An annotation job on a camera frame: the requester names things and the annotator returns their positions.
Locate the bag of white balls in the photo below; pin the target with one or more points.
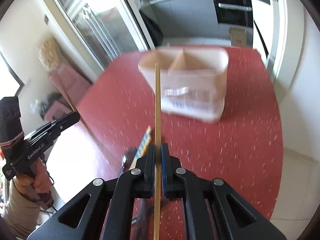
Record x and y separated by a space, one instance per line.
50 54

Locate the dark translucent spoon left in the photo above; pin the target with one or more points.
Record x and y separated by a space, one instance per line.
128 158

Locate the grey kitchen counter cabinets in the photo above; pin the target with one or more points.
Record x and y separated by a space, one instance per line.
188 18

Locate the person left hand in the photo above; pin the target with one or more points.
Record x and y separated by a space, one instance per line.
28 186

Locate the pink plastic utensil holder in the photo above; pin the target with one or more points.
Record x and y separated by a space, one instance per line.
193 80

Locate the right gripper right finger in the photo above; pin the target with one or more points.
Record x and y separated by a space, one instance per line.
212 208

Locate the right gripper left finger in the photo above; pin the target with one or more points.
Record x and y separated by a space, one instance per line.
103 209

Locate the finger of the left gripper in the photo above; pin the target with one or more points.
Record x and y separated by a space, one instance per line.
43 137

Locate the person left forearm sleeve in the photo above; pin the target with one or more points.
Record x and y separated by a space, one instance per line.
21 213

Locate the glass sliding door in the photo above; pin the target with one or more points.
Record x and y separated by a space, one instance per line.
107 28

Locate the blue patterned chopstick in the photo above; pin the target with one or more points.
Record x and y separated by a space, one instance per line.
143 147

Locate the pink plastic stool stack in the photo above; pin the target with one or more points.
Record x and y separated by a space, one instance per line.
75 85

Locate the black built-in oven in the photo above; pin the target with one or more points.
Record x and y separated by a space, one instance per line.
236 12

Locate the cardboard box on floor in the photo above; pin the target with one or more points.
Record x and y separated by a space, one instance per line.
238 37

